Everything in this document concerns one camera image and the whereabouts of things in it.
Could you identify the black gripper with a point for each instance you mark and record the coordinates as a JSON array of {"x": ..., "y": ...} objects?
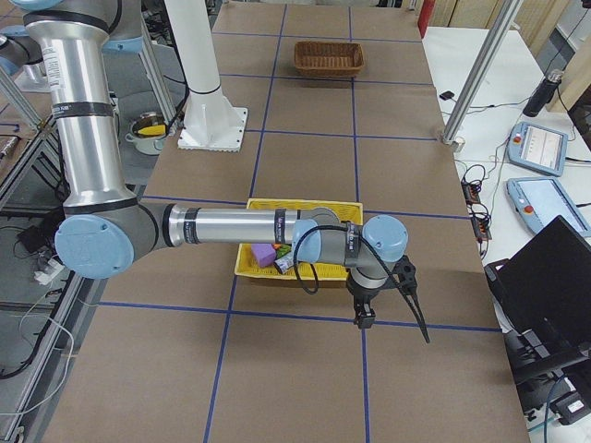
[{"x": 359, "y": 293}]

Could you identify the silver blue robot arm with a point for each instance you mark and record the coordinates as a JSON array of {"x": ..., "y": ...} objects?
[
  {"x": 106, "y": 229},
  {"x": 18, "y": 49}
]

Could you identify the yellow woven basket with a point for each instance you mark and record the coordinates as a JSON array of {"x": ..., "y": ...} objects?
[{"x": 247, "y": 266}]

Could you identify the brown wicker basket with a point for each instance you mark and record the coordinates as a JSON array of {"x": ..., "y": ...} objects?
[{"x": 315, "y": 59}]

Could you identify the black silver can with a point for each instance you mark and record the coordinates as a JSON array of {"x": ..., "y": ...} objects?
[{"x": 284, "y": 264}]

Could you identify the orange toy carrot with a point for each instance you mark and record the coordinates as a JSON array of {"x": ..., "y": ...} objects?
[{"x": 281, "y": 249}]

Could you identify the purple foam block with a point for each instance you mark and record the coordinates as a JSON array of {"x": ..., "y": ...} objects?
[{"x": 264, "y": 254}]

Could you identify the orange black usb hub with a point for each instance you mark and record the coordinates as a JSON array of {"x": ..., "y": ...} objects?
[{"x": 478, "y": 212}]

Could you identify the black monitor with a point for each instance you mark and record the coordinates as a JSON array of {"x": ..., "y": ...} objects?
[{"x": 545, "y": 289}]

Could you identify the blue teach pendant near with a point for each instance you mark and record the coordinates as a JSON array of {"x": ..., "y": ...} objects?
[{"x": 539, "y": 200}]

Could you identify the blue teach pendant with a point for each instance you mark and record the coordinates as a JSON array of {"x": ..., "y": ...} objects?
[
  {"x": 537, "y": 148},
  {"x": 539, "y": 200}
]

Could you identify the small black puck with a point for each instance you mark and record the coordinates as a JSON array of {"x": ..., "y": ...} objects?
[{"x": 447, "y": 95}]

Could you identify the blue teach pendant far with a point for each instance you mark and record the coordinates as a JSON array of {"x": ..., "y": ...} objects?
[{"x": 537, "y": 148}]

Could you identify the black water bottle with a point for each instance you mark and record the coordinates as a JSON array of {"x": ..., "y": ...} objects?
[{"x": 544, "y": 93}]

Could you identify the white enamel pot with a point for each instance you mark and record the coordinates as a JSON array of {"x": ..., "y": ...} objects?
[{"x": 147, "y": 133}]

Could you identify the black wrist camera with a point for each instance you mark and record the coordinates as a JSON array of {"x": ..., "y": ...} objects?
[{"x": 406, "y": 274}]

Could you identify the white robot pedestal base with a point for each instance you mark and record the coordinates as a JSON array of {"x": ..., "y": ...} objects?
[{"x": 211, "y": 122}]

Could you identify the aluminium frame post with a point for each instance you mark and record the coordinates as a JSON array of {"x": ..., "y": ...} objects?
[{"x": 480, "y": 67}]

